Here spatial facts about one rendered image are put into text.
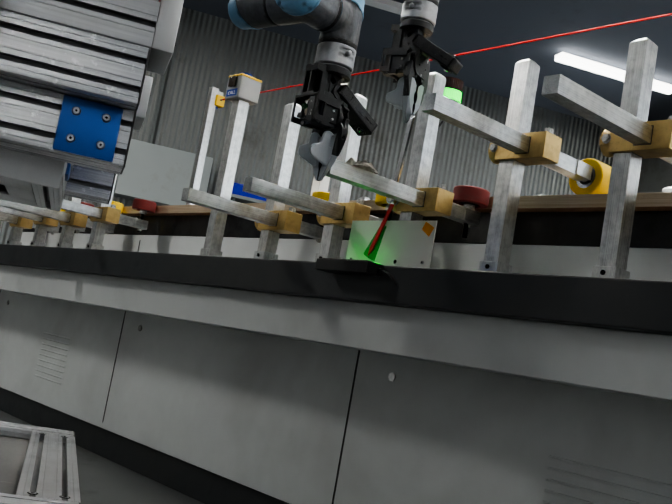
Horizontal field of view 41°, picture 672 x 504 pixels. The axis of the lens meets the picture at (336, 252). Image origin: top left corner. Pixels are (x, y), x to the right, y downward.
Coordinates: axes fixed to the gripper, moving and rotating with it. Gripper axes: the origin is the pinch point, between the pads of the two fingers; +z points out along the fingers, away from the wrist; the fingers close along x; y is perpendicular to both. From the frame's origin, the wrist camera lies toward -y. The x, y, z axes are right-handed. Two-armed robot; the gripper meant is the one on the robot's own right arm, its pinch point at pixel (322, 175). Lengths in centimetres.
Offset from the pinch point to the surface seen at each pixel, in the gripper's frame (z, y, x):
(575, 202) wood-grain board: -6, -46, 24
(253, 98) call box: -34, -30, -77
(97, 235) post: 7, -28, -152
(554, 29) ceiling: -267, -468, -328
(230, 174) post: -11, -29, -78
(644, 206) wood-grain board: -5, -46, 40
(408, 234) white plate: 5.6, -26.3, -1.5
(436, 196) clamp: -2.5, -26.2, 4.7
